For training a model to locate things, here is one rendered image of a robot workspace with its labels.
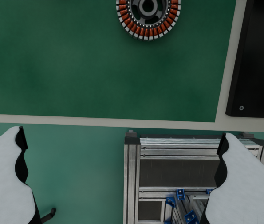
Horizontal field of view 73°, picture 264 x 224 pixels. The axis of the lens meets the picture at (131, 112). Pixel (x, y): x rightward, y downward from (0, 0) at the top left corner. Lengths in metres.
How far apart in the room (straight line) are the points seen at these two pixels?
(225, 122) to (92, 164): 1.04
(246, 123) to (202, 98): 0.12
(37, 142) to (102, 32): 1.09
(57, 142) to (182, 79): 1.06
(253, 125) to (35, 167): 1.32
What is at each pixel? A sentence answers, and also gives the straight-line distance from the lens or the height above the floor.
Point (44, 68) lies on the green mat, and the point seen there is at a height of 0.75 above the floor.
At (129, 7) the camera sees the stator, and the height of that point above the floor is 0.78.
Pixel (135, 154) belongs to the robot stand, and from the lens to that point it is 1.02.
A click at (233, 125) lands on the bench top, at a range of 0.47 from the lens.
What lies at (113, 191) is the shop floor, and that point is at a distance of 1.45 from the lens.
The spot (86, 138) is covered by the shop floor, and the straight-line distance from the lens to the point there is 1.26.
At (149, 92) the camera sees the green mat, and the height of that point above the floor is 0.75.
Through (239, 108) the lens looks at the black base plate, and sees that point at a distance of 0.44.
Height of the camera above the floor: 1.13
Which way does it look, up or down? 75 degrees down
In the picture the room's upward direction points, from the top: 174 degrees clockwise
